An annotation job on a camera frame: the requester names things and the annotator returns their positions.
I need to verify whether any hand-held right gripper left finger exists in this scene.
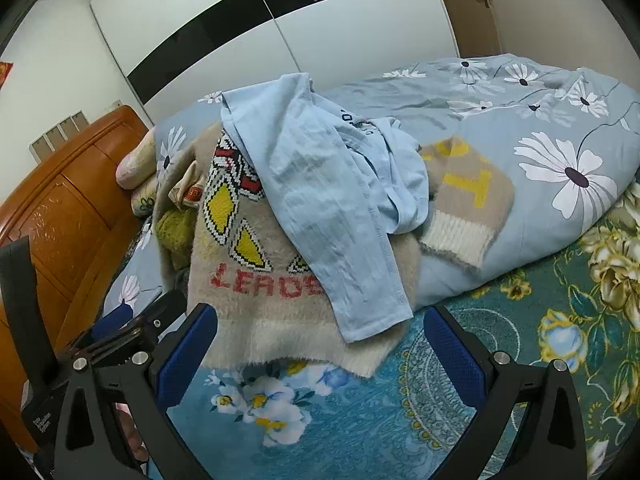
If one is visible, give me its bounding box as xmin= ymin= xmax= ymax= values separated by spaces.
xmin=52 ymin=302 xmax=221 ymax=480

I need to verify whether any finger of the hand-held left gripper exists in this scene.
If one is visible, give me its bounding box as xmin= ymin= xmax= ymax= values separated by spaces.
xmin=60 ymin=310 xmax=166 ymax=367
xmin=131 ymin=289 xmax=187 ymax=333

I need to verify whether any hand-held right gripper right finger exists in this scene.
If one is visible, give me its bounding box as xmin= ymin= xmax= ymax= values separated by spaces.
xmin=422 ymin=305 xmax=588 ymax=480

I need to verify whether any light blue shirt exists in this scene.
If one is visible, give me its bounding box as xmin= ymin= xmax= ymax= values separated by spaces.
xmin=220 ymin=72 xmax=431 ymax=345

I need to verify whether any yellow-green fuzzy garment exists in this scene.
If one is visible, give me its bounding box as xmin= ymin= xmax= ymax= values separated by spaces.
xmin=152 ymin=207 xmax=198 ymax=271

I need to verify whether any orange wooden headboard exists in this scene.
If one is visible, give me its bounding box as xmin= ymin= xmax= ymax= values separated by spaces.
xmin=0 ymin=105 xmax=156 ymax=453

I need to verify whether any cream floral pillow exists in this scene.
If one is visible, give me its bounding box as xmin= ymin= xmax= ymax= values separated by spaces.
xmin=131 ymin=180 xmax=161 ymax=217

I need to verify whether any teal floral bed sheet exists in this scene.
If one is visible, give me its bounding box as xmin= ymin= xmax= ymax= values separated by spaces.
xmin=165 ymin=170 xmax=640 ymax=480

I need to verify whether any beige printed cloth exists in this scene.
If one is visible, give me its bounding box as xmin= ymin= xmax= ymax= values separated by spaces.
xmin=167 ymin=160 xmax=211 ymax=211

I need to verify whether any pink cream pillow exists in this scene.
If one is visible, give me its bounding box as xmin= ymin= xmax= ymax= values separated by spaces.
xmin=116 ymin=127 xmax=161 ymax=191

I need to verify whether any grey-lilac garment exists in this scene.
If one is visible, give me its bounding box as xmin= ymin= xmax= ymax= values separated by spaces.
xmin=102 ymin=52 xmax=640 ymax=318

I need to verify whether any white wardrobe with black stripe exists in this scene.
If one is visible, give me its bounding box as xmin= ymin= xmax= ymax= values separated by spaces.
xmin=90 ymin=0 xmax=461 ymax=128

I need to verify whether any grey wall switch panel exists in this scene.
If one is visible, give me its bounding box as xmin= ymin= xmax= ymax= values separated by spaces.
xmin=30 ymin=114 xmax=88 ymax=163

